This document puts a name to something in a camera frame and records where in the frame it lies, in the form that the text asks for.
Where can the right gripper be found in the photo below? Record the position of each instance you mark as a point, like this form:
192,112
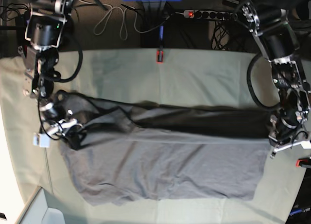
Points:
52,129

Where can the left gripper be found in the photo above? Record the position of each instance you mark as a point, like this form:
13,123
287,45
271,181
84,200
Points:
288,131

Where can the dark grey t-shirt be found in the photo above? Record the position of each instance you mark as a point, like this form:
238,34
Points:
146,151

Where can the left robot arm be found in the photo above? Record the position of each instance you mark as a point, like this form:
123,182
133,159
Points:
267,21

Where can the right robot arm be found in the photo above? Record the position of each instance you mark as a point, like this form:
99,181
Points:
45,32

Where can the red clamp right edge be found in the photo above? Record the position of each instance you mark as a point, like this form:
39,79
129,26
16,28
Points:
304,163

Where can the grey plastic bin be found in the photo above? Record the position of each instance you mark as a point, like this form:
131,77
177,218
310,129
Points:
37,211

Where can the pale green table cloth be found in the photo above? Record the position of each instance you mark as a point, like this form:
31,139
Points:
186,78

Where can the red clamp top centre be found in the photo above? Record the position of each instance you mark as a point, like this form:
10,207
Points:
159,56

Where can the white power strip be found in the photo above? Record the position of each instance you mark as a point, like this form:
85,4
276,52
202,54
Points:
210,15

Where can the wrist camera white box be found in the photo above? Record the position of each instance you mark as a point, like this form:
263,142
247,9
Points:
41,140

